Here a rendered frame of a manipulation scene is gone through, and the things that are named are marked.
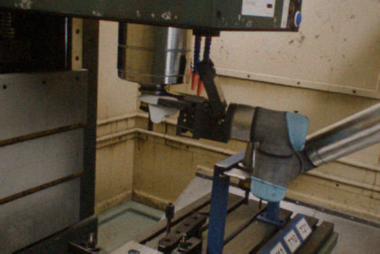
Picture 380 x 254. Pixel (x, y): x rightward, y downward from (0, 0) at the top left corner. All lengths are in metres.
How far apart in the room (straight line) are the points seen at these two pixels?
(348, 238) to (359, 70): 0.64
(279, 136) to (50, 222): 0.85
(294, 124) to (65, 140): 0.78
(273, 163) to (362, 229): 1.05
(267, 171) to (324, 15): 1.04
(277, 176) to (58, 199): 0.79
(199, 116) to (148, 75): 0.14
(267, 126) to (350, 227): 1.09
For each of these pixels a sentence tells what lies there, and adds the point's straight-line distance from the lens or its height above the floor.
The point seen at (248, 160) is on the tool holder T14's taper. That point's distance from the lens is 1.24.
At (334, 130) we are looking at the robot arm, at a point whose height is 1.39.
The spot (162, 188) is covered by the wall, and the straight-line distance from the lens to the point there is 2.38.
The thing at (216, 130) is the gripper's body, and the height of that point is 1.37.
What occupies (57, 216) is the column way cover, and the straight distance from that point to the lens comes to 1.55.
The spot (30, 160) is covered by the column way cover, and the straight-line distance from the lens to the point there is 1.40.
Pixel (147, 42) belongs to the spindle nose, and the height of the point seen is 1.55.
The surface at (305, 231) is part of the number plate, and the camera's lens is 1.64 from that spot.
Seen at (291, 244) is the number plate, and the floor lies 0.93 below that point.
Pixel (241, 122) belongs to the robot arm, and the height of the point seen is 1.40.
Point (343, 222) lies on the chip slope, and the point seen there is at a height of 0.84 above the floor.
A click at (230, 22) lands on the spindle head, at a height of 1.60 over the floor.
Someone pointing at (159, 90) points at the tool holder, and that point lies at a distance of 1.01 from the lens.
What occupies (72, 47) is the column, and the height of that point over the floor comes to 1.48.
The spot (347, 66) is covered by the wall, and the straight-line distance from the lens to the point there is 1.88.
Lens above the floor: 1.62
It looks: 14 degrees down
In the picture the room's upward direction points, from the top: 4 degrees clockwise
